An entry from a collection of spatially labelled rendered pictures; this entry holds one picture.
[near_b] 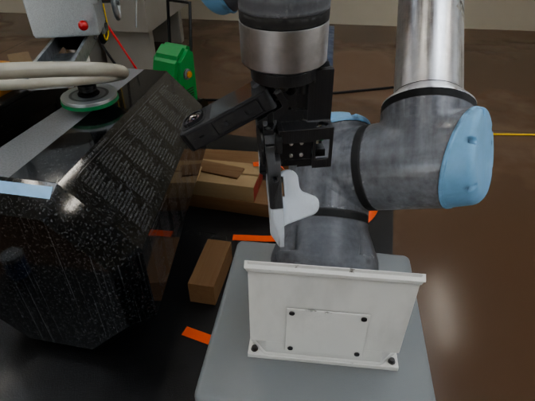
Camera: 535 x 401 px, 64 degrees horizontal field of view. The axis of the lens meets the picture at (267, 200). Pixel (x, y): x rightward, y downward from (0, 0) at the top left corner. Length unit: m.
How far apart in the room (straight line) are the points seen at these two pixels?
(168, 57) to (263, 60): 2.95
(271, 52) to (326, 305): 0.41
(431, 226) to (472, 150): 1.91
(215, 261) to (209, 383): 1.25
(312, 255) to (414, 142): 0.23
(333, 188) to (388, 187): 0.09
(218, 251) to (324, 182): 1.37
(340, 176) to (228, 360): 0.38
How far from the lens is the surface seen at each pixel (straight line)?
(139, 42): 4.71
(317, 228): 0.71
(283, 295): 0.68
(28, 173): 1.53
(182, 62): 3.32
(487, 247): 2.53
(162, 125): 1.90
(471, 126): 0.67
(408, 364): 0.84
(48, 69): 0.95
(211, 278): 1.92
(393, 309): 0.70
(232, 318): 0.86
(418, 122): 0.68
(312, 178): 0.73
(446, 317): 2.09
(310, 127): 0.48
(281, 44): 0.42
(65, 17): 1.70
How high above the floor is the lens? 1.52
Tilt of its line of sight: 36 degrees down
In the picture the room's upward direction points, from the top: straight up
